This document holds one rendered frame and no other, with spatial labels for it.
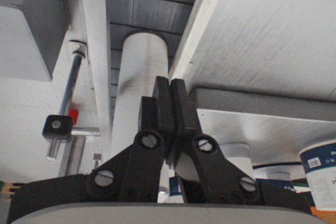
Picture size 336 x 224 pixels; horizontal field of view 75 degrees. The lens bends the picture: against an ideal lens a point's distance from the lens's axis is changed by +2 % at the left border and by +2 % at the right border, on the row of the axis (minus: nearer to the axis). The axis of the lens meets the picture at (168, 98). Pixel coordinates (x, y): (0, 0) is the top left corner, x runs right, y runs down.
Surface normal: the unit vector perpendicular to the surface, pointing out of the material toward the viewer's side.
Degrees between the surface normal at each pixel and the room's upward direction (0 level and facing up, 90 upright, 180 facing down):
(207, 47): 0
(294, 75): 0
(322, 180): 90
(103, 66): 0
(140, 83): 90
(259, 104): 90
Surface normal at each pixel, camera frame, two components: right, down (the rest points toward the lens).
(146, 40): 0.15, -0.50
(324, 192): -0.98, -0.09
